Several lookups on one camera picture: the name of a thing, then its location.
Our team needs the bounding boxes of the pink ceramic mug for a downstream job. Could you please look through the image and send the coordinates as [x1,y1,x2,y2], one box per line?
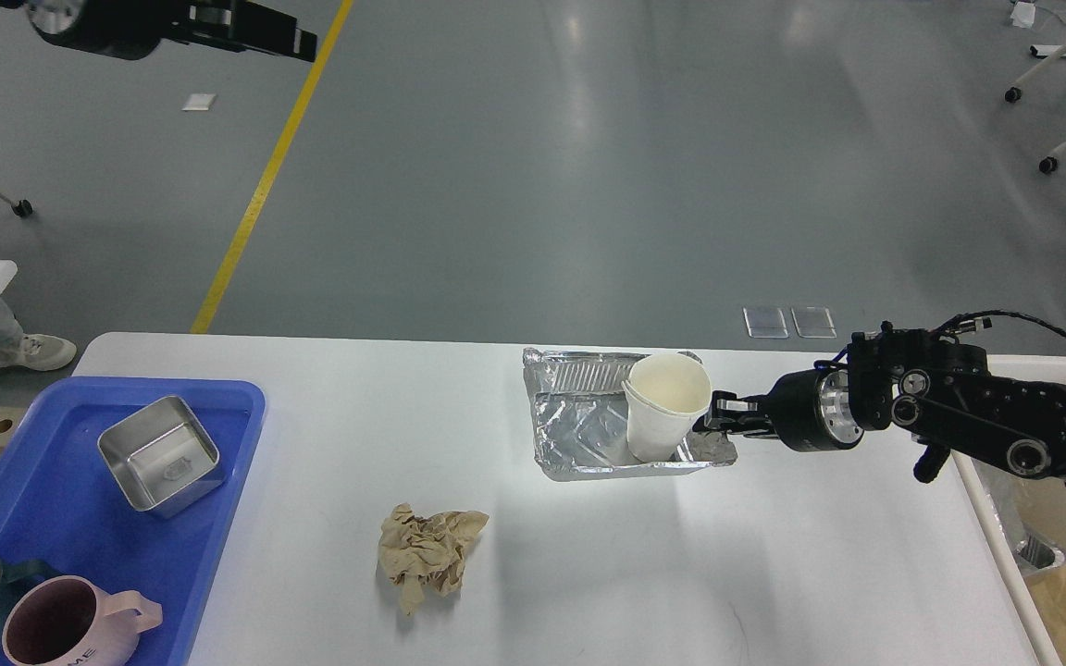
[1,576,164,665]

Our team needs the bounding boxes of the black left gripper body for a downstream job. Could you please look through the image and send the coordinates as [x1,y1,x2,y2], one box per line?
[25,1,191,62]

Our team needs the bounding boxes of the white paper cup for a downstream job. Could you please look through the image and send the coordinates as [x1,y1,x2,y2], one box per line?
[623,352,713,462]

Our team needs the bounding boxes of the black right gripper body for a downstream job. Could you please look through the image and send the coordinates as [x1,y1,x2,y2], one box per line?
[768,370,863,452]

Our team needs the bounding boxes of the white sneaker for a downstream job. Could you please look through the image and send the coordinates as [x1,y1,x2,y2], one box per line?
[0,334,77,372]

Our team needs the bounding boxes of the stainless steel rectangular container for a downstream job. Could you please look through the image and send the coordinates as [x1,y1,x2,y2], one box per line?
[97,395,226,520]

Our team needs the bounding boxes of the white plastic bin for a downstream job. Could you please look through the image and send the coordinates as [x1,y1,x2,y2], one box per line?
[954,356,1066,666]

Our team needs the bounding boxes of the clear floor plate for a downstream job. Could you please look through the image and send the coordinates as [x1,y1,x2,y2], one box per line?
[743,306,790,339]
[788,306,837,339]

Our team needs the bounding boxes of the aluminium foil tray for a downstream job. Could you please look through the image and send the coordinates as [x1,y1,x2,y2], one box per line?
[522,347,738,482]

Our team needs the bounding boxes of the white paper on floor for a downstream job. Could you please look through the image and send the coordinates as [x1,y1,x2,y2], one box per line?
[181,92,219,113]

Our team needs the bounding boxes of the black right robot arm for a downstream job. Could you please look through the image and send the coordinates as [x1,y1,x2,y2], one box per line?
[693,309,1066,486]

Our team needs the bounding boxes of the left clear floor plate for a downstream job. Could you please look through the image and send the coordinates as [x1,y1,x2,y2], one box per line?
[743,306,790,339]

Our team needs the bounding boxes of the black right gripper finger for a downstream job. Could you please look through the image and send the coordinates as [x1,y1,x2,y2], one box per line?
[692,389,779,441]

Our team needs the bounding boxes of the brown paper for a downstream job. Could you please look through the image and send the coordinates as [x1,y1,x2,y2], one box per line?
[378,503,490,617]

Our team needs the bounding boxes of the right clear floor plate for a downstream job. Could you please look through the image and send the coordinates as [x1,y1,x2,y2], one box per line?
[788,306,837,339]

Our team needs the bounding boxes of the blue plastic tray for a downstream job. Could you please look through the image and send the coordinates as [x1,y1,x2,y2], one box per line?
[0,376,267,665]

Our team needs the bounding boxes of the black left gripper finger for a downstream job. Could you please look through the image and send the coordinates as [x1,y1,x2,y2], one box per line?
[162,1,318,63]

